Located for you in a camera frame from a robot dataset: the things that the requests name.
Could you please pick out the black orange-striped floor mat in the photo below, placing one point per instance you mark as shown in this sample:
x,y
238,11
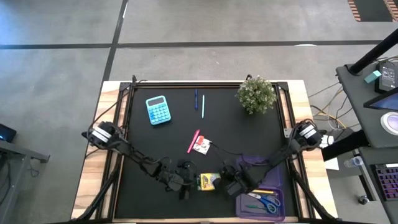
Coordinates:
x,y
373,11

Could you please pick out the yellow pencil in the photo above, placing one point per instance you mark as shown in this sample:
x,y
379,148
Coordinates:
x,y
264,191

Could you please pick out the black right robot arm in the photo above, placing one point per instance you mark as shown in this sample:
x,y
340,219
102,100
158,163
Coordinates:
x,y
306,133

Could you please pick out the black power adapter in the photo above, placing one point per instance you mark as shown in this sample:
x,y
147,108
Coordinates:
x,y
385,77

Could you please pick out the white round device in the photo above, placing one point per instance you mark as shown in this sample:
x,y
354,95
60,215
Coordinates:
x,y
391,123

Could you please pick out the black aluminium rig frame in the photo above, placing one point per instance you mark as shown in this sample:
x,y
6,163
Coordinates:
x,y
126,87

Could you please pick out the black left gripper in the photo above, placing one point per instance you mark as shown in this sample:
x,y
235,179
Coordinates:
x,y
183,177

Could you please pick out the mint green pen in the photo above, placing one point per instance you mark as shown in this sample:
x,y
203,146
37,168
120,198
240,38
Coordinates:
x,y
203,107

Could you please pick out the purple plastic pencil case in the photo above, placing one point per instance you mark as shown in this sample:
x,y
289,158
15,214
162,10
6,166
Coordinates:
x,y
242,214

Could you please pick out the grey side desk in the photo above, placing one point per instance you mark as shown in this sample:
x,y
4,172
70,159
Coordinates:
x,y
357,102

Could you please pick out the white paper sheet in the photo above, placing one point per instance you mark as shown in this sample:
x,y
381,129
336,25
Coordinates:
x,y
332,164

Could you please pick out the dark blue ballpoint pen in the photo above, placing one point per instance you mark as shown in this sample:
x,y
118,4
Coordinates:
x,y
196,99

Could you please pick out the yellow crayon box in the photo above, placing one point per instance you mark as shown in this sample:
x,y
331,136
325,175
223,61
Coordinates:
x,y
208,181

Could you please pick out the clear water bottle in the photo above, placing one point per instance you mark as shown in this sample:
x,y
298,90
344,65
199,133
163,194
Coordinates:
x,y
353,161

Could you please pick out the small teal box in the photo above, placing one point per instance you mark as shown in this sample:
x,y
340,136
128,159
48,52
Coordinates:
x,y
373,76

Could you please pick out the orange eraser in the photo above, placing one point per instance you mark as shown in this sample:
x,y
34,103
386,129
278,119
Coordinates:
x,y
200,140

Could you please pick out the grey metal cart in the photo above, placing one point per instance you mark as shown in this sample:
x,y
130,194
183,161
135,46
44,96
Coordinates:
x,y
12,174

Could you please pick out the black pole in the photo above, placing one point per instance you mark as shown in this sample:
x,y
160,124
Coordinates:
x,y
373,53

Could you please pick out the pink highlighter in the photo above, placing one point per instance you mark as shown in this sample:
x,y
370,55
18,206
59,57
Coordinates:
x,y
193,141

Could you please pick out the small white red packet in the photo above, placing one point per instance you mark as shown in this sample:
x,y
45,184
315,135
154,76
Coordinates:
x,y
202,147

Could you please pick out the potted green plant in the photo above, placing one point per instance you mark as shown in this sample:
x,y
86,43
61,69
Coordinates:
x,y
256,95

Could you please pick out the teal calculator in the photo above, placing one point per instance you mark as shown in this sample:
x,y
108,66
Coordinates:
x,y
158,110

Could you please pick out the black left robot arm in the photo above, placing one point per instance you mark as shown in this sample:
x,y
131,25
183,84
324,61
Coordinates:
x,y
133,155

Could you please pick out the backlit computer keyboard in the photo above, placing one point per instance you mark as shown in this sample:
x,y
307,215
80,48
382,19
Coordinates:
x,y
388,183

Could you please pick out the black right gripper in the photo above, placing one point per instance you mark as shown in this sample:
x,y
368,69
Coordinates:
x,y
237,183

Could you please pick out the computer monitor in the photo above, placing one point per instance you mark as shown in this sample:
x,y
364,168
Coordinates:
x,y
385,102

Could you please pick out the black table mat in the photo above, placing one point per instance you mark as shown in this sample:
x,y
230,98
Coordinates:
x,y
217,124

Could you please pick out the black device with blue light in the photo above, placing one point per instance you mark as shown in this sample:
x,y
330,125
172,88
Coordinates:
x,y
7,133

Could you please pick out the black caster wheel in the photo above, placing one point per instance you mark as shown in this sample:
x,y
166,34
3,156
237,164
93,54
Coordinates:
x,y
362,200

